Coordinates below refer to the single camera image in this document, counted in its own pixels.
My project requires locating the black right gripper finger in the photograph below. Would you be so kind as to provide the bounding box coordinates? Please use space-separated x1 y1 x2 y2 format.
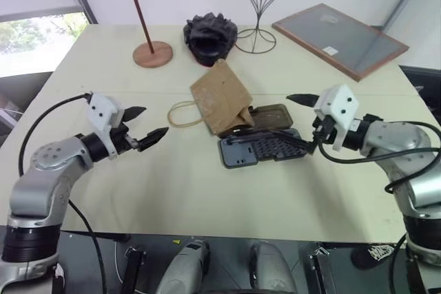
286 93 320 109
271 129 317 156

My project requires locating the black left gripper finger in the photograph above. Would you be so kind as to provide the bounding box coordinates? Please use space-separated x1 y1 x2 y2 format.
123 105 147 123
136 126 170 152

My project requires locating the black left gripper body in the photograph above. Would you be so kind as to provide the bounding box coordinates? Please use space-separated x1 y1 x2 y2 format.
110 121 140 155

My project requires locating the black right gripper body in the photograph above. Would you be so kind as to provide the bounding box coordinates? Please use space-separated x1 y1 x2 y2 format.
311 114 338 145

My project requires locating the black plastic case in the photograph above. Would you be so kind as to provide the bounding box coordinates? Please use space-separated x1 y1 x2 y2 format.
217 103 310 170

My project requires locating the brown paper bag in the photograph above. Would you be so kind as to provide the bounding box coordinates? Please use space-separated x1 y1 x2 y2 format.
167 59 256 137

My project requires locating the wooden hat stand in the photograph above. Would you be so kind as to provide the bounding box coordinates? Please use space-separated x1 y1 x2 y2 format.
107 0 174 68

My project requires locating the wood framed grey board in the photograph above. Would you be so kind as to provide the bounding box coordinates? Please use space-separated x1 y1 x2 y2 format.
271 2 411 83

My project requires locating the black sofa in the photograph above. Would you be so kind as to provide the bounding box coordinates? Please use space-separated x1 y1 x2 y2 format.
398 64 441 103

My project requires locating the crumpled black hat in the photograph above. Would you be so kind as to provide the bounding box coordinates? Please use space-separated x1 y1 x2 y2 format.
182 12 239 67

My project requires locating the dark grey low furniture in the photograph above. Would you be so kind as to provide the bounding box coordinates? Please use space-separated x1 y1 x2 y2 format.
0 71 55 145

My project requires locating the black metal strut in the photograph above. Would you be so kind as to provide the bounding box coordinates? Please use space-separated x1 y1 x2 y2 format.
307 244 338 294
119 245 148 294

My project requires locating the silver right robot thigh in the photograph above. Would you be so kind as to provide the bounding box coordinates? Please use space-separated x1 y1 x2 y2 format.
249 240 298 294

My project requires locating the silver robot thigh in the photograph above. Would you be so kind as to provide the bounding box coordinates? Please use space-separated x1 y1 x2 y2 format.
156 238 212 294
249 240 298 294

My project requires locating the silver left robot thigh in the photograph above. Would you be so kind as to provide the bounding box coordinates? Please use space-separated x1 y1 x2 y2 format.
156 238 212 294

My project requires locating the black cap with white print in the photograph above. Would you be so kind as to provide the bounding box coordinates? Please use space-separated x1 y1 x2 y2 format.
350 243 398 271

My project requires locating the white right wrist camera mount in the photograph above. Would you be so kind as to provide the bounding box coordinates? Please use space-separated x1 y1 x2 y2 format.
313 83 360 152

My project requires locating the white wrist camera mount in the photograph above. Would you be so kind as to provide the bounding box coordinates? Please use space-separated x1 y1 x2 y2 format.
313 83 360 152
85 92 126 161

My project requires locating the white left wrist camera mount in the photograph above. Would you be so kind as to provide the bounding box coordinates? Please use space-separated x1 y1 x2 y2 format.
85 92 126 161

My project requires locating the black wire hat stand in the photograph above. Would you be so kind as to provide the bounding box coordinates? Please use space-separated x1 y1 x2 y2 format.
235 0 298 55

